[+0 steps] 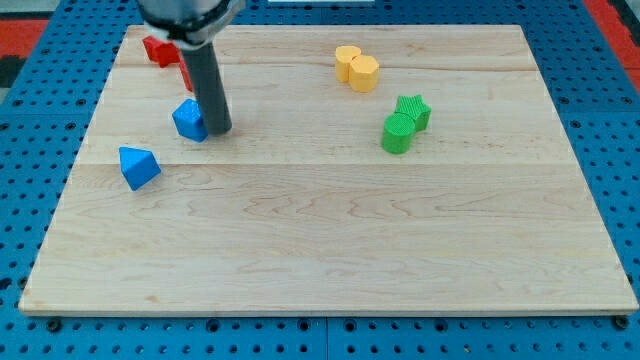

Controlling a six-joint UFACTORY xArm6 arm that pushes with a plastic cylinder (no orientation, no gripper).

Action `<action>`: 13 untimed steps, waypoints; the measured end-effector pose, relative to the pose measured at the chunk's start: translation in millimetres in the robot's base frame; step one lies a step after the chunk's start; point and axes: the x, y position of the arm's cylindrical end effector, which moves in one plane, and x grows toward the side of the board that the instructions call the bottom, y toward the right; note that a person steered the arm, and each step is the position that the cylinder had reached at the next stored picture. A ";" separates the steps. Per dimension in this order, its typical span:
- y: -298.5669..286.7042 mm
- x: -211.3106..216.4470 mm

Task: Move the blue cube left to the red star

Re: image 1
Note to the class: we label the blue cube block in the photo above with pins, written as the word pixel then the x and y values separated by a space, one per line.
pixel 189 122

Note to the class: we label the green star block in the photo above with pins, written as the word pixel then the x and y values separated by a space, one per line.
pixel 416 108

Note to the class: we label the red block behind rod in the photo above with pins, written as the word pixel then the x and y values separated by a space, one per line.
pixel 185 74

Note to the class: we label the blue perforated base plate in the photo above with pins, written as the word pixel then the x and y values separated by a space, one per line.
pixel 59 54

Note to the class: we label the yellow hexagon block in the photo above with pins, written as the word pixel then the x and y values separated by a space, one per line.
pixel 363 73

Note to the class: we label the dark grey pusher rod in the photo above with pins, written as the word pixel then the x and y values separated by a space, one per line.
pixel 203 70

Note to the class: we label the red star block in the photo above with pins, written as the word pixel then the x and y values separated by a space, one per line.
pixel 161 53

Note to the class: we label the blue triangular block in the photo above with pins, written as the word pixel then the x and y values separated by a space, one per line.
pixel 138 166

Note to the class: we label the green cylinder block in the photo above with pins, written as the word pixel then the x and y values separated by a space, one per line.
pixel 398 133

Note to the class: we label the light wooden board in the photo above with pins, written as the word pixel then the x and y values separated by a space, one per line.
pixel 299 211

